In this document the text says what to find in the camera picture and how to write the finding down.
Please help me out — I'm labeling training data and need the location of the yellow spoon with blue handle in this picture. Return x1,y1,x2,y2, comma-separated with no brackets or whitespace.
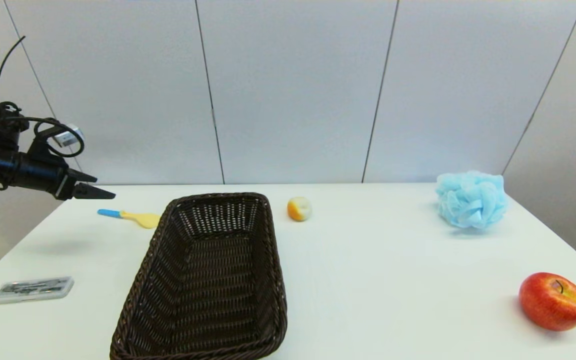
97,208,161,229

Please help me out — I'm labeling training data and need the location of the clear plastic tool case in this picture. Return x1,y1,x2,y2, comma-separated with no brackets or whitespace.
0,276,76,305

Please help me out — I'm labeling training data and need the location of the dark brown wicker basket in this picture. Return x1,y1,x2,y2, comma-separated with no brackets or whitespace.
110,192,288,360

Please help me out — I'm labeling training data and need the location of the small yellow and white fruit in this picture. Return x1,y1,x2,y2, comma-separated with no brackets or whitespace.
287,196,313,222

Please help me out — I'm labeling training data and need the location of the light blue bath loofah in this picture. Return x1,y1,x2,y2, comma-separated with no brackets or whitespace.
434,170,509,230

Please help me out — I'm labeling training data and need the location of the red apple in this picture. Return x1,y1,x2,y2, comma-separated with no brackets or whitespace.
518,272,576,332

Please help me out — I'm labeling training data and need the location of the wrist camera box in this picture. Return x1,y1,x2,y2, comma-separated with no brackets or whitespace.
50,124,85,149

